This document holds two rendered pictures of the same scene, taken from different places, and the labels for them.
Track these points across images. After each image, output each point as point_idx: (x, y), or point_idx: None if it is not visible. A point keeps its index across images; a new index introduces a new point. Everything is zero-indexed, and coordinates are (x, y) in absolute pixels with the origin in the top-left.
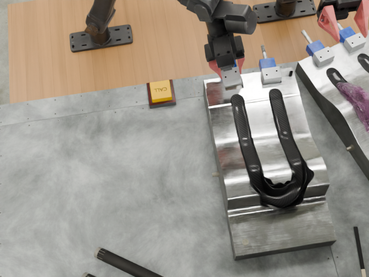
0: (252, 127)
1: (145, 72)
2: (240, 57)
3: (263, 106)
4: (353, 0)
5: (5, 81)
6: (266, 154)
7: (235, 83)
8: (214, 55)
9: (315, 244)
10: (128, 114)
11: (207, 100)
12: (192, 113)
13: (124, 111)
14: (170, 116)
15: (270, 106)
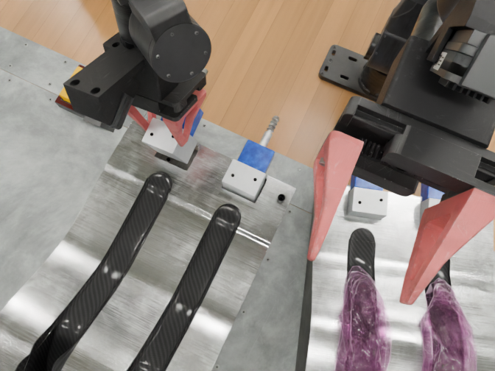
0: (146, 249)
1: (99, 47)
2: (167, 116)
3: (191, 225)
4: (445, 172)
5: None
6: (115, 320)
7: (170, 155)
8: (68, 79)
9: None
10: (25, 94)
11: (113, 152)
12: (110, 154)
13: (23, 87)
14: (76, 137)
15: (202, 233)
